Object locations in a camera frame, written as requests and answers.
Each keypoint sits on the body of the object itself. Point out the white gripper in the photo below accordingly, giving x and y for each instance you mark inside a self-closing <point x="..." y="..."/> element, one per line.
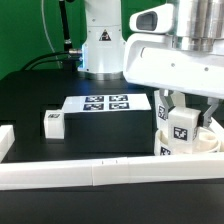
<point x="178" y="46"/>

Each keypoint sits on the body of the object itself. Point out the white round stool seat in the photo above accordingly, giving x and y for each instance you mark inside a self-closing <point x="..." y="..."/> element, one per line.
<point x="206" y="142"/>

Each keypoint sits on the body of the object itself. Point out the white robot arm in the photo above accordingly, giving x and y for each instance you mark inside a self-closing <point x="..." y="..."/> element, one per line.
<point x="103" y="51"/>

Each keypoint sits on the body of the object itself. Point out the white marker sheet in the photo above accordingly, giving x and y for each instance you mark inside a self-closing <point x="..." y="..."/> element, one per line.
<point x="106" y="103"/>

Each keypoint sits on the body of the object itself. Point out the white U-shaped fence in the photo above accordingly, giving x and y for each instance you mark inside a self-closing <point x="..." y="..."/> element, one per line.
<point x="123" y="170"/>

